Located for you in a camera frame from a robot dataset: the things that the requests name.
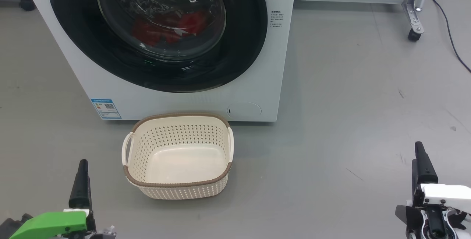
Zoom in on round white filter flap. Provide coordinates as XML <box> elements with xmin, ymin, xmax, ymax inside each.
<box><xmin>227</xmin><ymin>102</ymin><xmax>262</xmax><ymax>118</ymax></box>

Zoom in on red basketball jersey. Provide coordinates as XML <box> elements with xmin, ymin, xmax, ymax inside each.
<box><xmin>132</xmin><ymin>17</ymin><xmax>181</xmax><ymax>47</ymax></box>

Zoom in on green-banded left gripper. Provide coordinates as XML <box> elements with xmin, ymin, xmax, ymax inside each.
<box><xmin>9</xmin><ymin>159</ymin><xmax>116</xmax><ymax>239</ymax></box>

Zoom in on white front-load washing machine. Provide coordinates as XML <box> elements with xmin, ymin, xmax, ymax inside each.
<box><xmin>18</xmin><ymin>0</ymin><xmax>298</xmax><ymax>122</ymax></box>

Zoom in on blue energy label sticker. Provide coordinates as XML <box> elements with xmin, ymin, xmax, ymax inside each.
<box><xmin>91</xmin><ymin>99</ymin><xmax>122</xmax><ymax>120</ymax></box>

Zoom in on black round glass washer door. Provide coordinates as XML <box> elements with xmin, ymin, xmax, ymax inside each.
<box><xmin>47</xmin><ymin>0</ymin><xmax>268</xmax><ymax>93</ymax></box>

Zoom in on black floor cable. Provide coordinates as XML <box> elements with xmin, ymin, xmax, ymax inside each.
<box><xmin>427</xmin><ymin>0</ymin><xmax>471</xmax><ymax>74</ymax></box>

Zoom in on cream perforated laundry basket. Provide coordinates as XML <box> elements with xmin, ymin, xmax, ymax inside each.
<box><xmin>122</xmin><ymin>113</ymin><xmax>234</xmax><ymax>200</ymax></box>

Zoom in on red white-striped shorts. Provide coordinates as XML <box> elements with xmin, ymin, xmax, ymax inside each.
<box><xmin>178</xmin><ymin>11</ymin><xmax>207</xmax><ymax>36</ymax></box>

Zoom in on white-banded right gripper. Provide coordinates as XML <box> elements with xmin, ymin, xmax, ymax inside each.
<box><xmin>396</xmin><ymin>141</ymin><xmax>471</xmax><ymax>239</ymax></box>

